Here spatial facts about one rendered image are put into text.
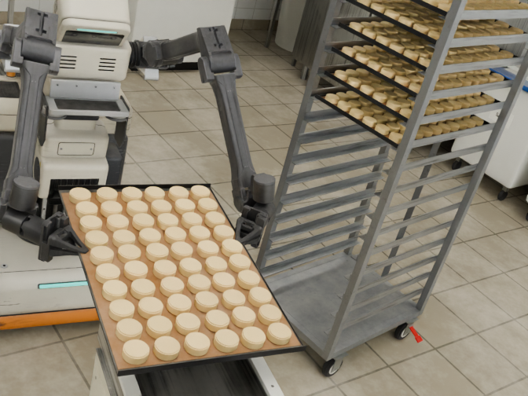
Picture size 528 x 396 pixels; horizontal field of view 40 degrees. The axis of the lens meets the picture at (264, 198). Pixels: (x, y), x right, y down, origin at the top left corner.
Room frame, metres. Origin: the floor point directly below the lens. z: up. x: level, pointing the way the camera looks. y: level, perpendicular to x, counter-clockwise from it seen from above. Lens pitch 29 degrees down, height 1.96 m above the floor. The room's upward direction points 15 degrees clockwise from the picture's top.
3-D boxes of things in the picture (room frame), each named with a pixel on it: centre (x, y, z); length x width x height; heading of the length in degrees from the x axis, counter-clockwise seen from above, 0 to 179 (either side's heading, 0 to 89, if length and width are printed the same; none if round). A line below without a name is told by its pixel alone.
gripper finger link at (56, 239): (1.29, 0.39, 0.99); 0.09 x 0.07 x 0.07; 77
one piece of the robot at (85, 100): (2.09, 0.63, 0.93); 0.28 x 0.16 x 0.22; 122
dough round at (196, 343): (1.09, 0.05, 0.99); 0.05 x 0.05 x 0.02
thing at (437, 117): (2.46, -0.58, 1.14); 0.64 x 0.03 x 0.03; 139
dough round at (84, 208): (1.41, 0.39, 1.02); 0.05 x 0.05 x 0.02
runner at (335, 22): (2.72, -0.28, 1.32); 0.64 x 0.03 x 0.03; 139
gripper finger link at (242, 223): (1.52, 0.02, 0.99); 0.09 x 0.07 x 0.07; 167
